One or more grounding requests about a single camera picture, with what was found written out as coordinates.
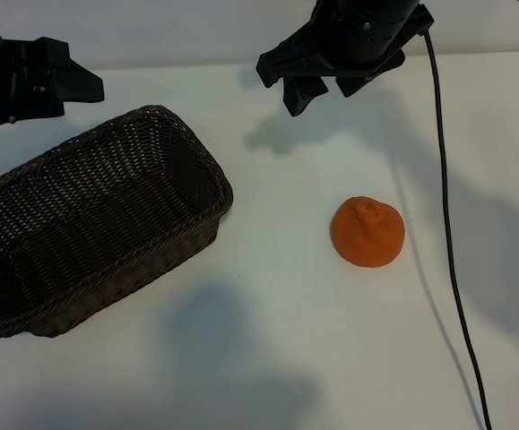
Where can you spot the dark brown wicker basket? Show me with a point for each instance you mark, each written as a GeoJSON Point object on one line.
{"type": "Point", "coordinates": [84, 201]}

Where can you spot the orange fruit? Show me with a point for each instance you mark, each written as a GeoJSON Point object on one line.
{"type": "Point", "coordinates": [366, 242]}

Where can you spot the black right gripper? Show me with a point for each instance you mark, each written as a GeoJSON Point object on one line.
{"type": "Point", "coordinates": [362, 31]}

